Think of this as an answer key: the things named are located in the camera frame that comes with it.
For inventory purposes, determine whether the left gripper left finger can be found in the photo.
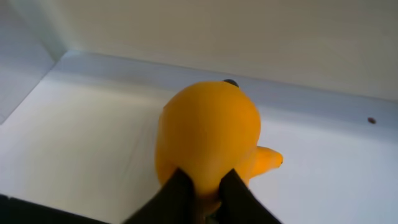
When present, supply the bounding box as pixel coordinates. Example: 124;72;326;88
123;167;198;224

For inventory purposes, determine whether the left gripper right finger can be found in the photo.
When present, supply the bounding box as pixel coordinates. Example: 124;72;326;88
217;168;282;224

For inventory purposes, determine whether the orange rubber toy animal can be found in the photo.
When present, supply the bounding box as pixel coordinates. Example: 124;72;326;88
154;79;284;218

